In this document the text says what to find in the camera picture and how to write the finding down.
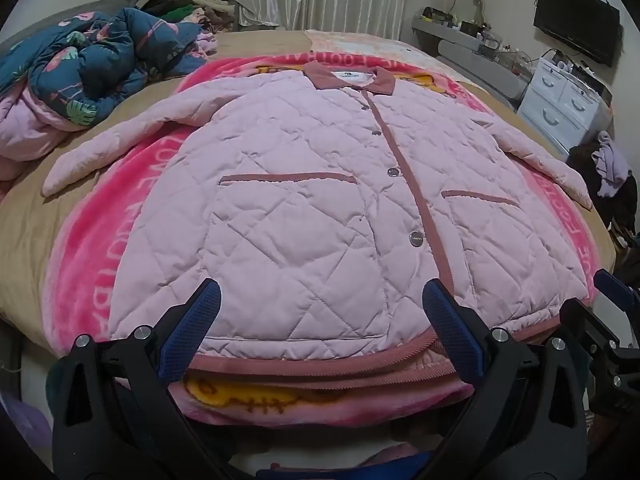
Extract pink printed fleece blanket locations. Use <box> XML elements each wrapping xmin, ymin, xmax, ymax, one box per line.
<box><xmin>42</xmin><ymin>50</ymin><xmax>608</xmax><ymax>428</ymax></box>

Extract peach cartoon blanket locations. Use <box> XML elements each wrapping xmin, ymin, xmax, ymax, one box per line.
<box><xmin>305</xmin><ymin>29</ymin><xmax>451</xmax><ymax>68</ymax></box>

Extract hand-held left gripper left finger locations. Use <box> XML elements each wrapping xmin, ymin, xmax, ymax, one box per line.
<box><xmin>50</xmin><ymin>277</ymin><xmax>231</xmax><ymax>480</ymax></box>

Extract pile of folded clothes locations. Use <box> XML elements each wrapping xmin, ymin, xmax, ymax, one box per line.
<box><xmin>140</xmin><ymin>0</ymin><xmax>238</xmax><ymax>33</ymax></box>

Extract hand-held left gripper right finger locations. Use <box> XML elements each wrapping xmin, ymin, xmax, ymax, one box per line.
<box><xmin>422</xmin><ymin>278</ymin><xmax>591</xmax><ymax>480</ymax></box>

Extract grey padded headboard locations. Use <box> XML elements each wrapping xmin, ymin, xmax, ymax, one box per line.
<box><xmin>0</xmin><ymin>0</ymin><xmax>138</xmax><ymax>48</ymax></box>

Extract dark clothes heap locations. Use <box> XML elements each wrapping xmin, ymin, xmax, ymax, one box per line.
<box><xmin>570</xmin><ymin>142</ymin><xmax>640</xmax><ymax>251</ymax></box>

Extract small items on cabinet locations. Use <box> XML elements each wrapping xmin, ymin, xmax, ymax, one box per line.
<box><xmin>542</xmin><ymin>49</ymin><xmax>608</xmax><ymax>81</ymax></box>

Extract white drawer cabinet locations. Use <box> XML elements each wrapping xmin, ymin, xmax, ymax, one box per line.
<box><xmin>517</xmin><ymin>55</ymin><xmax>613</xmax><ymax>161</ymax></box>

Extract blue floral duvet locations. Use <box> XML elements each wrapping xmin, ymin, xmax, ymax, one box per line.
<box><xmin>0</xmin><ymin>7</ymin><xmax>216</xmax><ymax>181</ymax></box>

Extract grey padded bedside shelf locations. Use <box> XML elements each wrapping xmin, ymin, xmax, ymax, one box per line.
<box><xmin>412</xmin><ymin>15</ymin><xmax>531</xmax><ymax>106</ymax></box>

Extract pink quilted jacket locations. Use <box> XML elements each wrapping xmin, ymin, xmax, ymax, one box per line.
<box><xmin>42</xmin><ymin>60</ymin><xmax>593</xmax><ymax>378</ymax></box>

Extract black flat television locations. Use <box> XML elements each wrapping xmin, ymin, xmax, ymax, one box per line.
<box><xmin>532</xmin><ymin>0</ymin><xmax>622</xmax><ymax>67</ymax></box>

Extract purple garment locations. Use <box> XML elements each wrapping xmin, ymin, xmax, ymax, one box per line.
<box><xmin>592</xmin><ymin>131</ymin><xmax>632</xmax><ymax>198</ymax></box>

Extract bed with tan sheet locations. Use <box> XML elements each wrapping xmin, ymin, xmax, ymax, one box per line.
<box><xmin>0</xmin><ymin>27</ymin><xmax>621</xmax><ymax>361</ymax></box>

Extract assorted small shelf clutter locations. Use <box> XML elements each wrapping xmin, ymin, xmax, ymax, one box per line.
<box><xmin>422</xmin><ymin>5</ymin><xmax>531</xmax><ymax>68</ymax></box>

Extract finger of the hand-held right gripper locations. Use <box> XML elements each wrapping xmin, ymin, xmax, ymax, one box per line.
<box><xmin>560</xmin><ymin>299</ymin><xmax>640</xmax><ymax>361</ymax></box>
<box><xmin>595</xmin><ymin>269</ymin><xmax>640</xmax><ymax>311</ymax></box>

